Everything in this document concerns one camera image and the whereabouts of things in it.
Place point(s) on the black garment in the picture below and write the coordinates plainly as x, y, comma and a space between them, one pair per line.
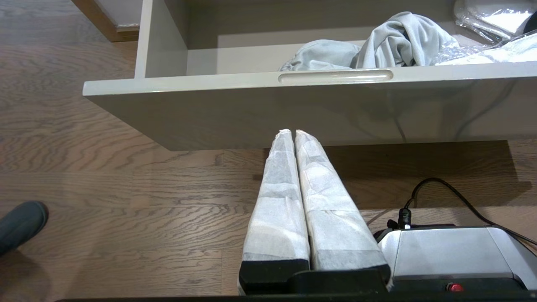
532, 24

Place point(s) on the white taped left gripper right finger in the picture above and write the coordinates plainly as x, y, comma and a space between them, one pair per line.
335, 222

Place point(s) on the light grey garment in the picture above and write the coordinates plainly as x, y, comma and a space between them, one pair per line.
398, 42

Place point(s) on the brown wooden wall trim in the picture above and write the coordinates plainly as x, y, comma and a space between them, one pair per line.
98, 21

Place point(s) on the dark grey shoe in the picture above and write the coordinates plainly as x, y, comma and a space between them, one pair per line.
21, 224

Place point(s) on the glossy beige wide drawer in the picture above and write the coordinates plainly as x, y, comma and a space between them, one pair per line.
251, 109

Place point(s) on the robot base housing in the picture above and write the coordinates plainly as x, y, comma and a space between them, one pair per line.
453, 251

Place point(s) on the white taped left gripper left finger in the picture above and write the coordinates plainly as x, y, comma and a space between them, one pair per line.
277, 209

